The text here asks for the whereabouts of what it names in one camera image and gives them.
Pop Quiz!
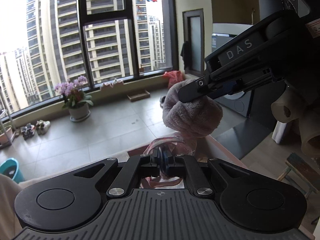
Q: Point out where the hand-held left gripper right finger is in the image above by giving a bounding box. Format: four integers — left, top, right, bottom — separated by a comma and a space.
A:
161, 150, 250, 198

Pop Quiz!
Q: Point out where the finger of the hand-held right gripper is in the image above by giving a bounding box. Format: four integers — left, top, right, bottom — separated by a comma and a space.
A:
209, 80, 275, 100
178, 78, 240, 103

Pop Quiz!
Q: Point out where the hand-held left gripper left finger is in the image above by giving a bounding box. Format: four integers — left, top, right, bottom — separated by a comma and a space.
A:
73, 150, 161, 198

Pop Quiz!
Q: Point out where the pink plastic bag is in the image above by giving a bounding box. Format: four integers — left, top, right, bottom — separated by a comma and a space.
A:
144, 136, 198, 188

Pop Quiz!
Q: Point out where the pink fluffy cloth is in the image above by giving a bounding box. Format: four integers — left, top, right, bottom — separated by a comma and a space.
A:
160, 79, 223, 138

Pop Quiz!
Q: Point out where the washing machine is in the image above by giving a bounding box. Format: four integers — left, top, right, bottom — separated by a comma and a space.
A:
211, 34, 253, 118

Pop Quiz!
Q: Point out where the red plastic bag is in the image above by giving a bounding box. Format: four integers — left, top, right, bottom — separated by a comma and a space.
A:
162, 70, 182, 88

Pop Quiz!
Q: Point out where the dark hanging cloth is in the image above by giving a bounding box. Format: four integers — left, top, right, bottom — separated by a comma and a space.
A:
180, 41, 190, 72

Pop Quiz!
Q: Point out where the glass panel door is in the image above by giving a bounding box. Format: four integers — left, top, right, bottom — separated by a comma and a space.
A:
182, 8, 213, 77

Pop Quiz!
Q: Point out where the cardboard tray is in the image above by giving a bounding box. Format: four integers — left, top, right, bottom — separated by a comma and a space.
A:
127, 90, 151, 102

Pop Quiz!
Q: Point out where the pink windowsill ornament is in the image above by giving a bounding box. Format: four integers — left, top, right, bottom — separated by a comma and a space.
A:
100, 79, 125, 90

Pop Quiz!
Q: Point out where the wooden stool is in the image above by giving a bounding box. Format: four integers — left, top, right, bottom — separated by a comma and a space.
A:
276, 152, 320, 205

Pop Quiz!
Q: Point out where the potted pink orchid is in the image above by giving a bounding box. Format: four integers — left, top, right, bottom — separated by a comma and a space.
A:
54, 75, 94, 123

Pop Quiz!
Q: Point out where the dark sneaker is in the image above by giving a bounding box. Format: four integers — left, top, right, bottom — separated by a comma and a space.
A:
21, 124, 35, 139

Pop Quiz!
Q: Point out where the teal bucket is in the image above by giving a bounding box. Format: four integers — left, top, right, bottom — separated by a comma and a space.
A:
0, 158, 25, 183

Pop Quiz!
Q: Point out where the cream blanket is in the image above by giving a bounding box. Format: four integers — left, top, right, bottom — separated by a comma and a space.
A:
0, 174, 28, 233

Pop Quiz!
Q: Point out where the dark window frame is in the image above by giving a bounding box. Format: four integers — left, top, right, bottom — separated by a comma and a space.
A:
0, 0, 175, 120

